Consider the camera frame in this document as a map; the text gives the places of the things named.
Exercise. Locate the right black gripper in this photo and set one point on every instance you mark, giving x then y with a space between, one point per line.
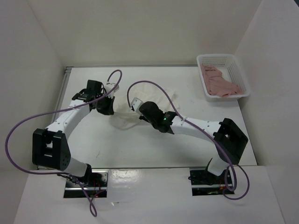
142 116

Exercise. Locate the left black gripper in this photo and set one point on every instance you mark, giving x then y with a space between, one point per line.
109 110

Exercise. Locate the white skirt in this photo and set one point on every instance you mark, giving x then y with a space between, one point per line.
124 118

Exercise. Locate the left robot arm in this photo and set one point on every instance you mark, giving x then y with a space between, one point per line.
50 145

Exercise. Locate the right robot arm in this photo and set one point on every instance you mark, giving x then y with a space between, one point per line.
229 138

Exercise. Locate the pink skirt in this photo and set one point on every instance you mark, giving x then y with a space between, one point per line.
216 85

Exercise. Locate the white plastic basket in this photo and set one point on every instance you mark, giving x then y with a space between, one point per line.
232 71

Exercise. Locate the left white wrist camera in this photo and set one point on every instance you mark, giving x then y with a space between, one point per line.
111 88

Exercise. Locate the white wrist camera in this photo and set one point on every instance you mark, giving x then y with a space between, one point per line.
111 88
135 104

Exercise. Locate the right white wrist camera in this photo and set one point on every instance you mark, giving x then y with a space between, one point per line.
135 104

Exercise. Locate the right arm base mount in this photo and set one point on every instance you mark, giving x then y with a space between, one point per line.
204 183

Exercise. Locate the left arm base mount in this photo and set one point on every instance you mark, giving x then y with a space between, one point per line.
97 188

